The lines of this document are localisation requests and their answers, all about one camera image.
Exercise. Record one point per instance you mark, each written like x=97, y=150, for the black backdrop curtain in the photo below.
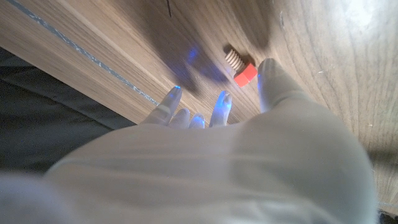
x=46, y=130

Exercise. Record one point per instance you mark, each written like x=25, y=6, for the grey tape outline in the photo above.
x=77, y=49

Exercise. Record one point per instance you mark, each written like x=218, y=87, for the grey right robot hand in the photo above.
x=202, y=174

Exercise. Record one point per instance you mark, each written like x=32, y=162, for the red-headed wooden screw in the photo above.
x=245, y=76

